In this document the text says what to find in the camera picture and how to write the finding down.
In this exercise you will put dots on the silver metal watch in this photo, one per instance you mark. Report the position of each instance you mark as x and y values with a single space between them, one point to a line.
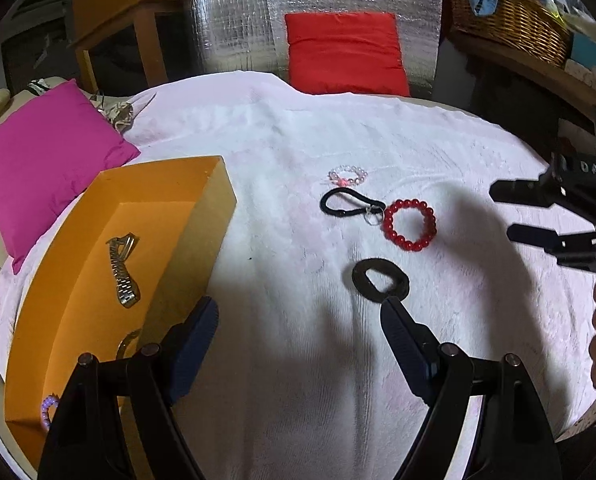
120 249

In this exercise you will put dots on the wicker basket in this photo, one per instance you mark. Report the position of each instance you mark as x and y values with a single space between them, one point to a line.
524 25

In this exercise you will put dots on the magenta pillow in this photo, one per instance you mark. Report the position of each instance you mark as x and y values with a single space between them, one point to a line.
51 150

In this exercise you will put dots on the orange cardboard box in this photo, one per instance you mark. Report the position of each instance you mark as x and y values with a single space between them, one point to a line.
180 210

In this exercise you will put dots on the small red pillow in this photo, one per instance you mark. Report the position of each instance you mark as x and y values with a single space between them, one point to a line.
356 52

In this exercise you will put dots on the black ring bangle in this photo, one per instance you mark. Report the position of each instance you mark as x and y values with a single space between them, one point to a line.
401 286

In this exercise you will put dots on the teal box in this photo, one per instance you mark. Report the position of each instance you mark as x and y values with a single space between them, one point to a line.
583 50

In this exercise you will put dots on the patterned fabric scrap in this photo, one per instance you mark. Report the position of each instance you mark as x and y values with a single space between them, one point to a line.
121 113

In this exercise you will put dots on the pale pink blanket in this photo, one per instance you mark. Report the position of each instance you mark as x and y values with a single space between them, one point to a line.
300 382

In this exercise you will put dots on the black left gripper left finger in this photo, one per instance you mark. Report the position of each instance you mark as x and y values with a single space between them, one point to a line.
86 439

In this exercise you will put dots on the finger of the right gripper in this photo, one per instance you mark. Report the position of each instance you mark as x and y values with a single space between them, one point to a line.
547 242
544 192

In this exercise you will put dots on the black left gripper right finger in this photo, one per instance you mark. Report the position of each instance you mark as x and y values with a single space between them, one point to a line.
513 438

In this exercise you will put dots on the wooden shelf rail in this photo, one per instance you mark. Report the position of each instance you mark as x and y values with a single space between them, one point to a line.
552 78

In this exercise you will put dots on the wooden side table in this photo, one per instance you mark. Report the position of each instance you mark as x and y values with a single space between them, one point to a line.
96 20

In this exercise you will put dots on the silver insulation foil panel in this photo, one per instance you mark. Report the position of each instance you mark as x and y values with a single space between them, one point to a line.
251 34

